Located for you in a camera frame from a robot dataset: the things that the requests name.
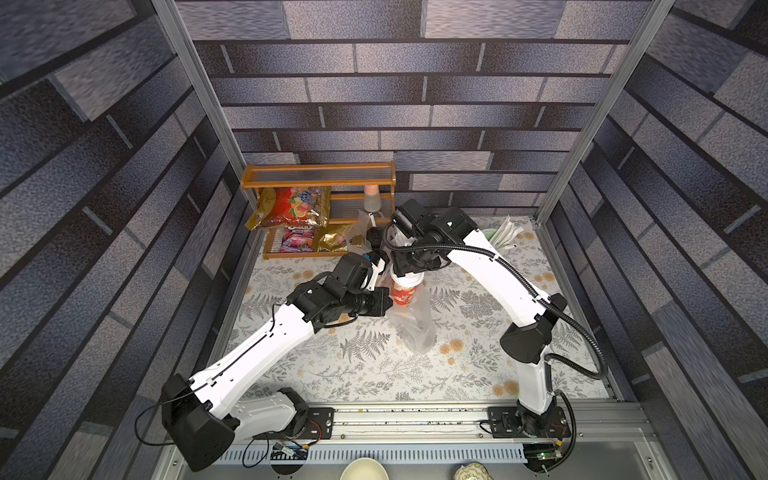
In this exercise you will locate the green straw holder cup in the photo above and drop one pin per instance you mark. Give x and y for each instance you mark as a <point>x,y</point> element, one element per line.
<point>489,233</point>

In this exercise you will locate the patterned round object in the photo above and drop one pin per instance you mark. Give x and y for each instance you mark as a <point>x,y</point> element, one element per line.
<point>472,471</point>

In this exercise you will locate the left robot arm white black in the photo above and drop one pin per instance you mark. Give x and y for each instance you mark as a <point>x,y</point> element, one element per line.
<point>203,414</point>

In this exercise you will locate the gold snack bag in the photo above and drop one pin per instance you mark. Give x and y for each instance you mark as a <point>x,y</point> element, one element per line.
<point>332,238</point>

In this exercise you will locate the white bowl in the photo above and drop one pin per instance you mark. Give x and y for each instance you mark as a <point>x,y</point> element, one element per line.
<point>364,469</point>

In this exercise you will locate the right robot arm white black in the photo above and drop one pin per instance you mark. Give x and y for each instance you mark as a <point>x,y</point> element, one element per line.
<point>527,340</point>

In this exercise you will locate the clear plastic carrier bag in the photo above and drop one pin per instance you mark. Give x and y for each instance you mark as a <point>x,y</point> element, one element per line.
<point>356,238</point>

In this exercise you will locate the red snack bag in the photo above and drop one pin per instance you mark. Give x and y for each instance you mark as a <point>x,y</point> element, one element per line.
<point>291,206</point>

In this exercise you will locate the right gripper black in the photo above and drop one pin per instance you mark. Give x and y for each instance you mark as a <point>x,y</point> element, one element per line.
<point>399,264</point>

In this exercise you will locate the white wrapped straws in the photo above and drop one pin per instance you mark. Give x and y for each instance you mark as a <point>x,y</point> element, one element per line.
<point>505,235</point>

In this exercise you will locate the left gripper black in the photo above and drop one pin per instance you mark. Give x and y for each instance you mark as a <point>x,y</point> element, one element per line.
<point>381,306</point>

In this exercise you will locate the red cup black lid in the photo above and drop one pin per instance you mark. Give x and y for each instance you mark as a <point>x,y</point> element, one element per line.
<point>374,237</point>

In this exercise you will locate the red cup white lid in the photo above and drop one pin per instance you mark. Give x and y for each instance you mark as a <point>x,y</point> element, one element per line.
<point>404,287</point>

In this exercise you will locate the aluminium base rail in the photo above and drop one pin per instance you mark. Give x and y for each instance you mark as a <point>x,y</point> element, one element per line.
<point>606,432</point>

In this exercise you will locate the colourful candy bag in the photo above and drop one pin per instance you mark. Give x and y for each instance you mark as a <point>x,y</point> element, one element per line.
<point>297,240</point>

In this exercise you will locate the orange two-tier shelf rack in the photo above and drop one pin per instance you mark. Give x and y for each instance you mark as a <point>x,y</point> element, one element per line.
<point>346,181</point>

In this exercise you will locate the small pink white bottle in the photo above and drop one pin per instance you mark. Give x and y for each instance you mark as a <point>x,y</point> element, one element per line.
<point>372,201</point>

